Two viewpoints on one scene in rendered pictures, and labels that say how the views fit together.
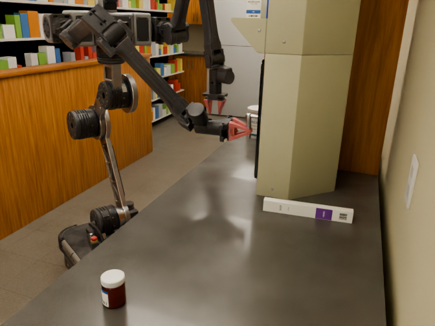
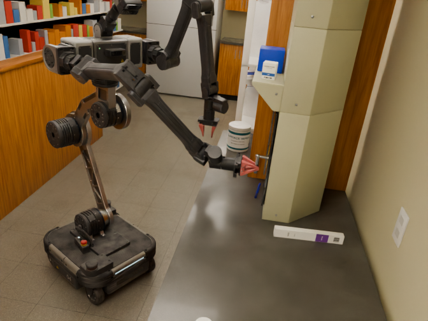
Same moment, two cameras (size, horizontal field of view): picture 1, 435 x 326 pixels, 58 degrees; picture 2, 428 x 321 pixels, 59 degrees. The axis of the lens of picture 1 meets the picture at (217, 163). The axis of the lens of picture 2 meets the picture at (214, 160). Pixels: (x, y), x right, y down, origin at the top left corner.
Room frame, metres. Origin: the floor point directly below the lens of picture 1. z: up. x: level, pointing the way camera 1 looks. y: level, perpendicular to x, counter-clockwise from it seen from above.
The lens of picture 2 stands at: (-0.03, 0.38, 1.82)
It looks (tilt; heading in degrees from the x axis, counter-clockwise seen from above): 25 degrees down; 347
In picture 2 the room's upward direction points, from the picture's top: 5 degrees clockwise
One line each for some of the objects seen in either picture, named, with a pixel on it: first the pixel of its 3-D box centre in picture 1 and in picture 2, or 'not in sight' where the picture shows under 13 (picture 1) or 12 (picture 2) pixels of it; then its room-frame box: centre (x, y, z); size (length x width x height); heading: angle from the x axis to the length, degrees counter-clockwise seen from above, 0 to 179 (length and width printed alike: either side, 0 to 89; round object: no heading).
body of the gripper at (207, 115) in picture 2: (215, 88); (209, 114); (1.77, 0.02, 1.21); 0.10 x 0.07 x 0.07; 70
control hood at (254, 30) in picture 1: (260, 34); (267, 86); (1.40, -0.13, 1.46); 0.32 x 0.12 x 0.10; 161
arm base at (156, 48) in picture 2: (166, 30); (156, 53); (2.06, 0.27, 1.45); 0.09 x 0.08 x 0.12; 129
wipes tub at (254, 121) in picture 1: (259, 121); (238, 136); (1.98, -0.21, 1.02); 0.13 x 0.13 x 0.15
